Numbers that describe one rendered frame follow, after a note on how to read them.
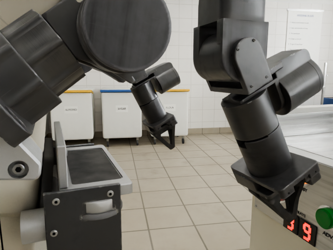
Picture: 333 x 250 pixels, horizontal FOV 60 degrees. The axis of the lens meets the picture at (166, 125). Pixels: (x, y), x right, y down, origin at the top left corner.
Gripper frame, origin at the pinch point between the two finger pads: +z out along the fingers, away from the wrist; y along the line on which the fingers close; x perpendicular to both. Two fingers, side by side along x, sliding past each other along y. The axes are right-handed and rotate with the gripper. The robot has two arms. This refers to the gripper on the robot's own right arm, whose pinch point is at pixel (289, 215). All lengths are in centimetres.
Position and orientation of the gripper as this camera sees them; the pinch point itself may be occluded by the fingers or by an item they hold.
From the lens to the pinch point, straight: 46.7
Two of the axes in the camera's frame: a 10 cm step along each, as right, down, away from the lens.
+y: -3.8, -1.5, 9.1
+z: 4.3, 8.5, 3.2
